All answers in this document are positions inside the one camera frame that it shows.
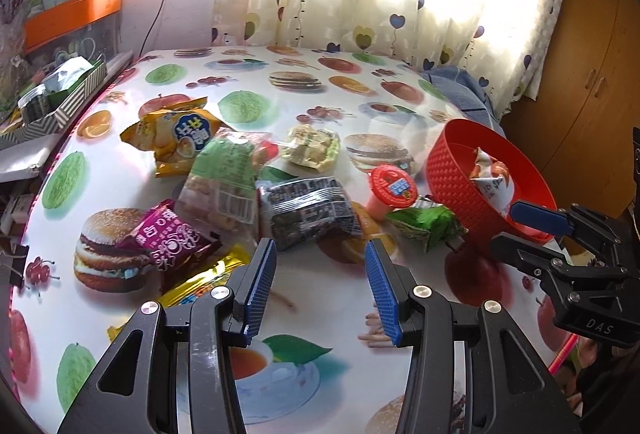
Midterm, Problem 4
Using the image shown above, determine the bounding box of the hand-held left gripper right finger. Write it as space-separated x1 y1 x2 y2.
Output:
364 241 583 434

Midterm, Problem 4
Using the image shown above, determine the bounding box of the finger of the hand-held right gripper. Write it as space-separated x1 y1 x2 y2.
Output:
491 233 567 276
509 200 581 237

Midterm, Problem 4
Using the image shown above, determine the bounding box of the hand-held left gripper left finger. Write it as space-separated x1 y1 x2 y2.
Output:
57 238 277 434

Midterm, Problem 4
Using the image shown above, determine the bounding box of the white orange snack packet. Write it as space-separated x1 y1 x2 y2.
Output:
467 146 514 221

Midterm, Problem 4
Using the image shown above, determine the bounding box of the black snack packet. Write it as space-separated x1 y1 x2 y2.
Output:
256 175 363 253

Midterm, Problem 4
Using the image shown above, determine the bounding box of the red woven plastic basket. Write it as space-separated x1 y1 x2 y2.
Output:
425 118 559 246

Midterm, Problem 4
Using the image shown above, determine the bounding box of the pale yellow-green snack packet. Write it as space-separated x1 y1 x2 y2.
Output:
279 124 342 173

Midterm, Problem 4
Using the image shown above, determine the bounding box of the yellow chip packet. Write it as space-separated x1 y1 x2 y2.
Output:
120 96 223 178

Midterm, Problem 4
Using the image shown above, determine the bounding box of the gold foil snack packet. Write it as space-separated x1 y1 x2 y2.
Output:
106 244 252 342

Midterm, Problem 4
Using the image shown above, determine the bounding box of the pink stick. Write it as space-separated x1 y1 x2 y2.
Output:
546 333 582 376

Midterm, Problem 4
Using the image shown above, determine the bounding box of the green snack packet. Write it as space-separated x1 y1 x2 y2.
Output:
384 203 468 256

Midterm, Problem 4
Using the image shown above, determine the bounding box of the magenta snack packet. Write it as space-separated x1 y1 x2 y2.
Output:
129 199 222 287

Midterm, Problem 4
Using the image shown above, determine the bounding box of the red-lid jelly cup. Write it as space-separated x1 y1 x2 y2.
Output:
367 164 419 221

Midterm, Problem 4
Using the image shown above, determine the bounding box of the clear green-label biscuit bag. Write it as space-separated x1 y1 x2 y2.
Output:
177 134 263 237

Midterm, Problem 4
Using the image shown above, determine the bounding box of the blue denim cloth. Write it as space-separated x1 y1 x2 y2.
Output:
419 65 507 135

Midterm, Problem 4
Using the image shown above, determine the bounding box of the wooden cabinet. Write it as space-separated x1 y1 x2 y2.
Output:
500 0 640 227

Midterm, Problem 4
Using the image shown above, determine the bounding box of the food printed tablecloth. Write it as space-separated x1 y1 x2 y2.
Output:
7 45 576 434

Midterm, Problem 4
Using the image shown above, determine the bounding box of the striped cardboard box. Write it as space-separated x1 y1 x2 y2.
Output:
0 58 109 151

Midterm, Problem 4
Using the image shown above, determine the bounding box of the white flat box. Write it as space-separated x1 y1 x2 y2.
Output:
0 133 62 183

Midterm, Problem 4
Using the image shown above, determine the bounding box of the silver green foil bag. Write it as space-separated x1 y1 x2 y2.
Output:
41 56 97 96

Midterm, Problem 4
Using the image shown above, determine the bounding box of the orange-rim storage bin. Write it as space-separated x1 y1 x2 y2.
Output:
22 0 124 57

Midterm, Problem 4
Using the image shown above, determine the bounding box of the black cable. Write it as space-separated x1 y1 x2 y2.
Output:
144 0 182 56

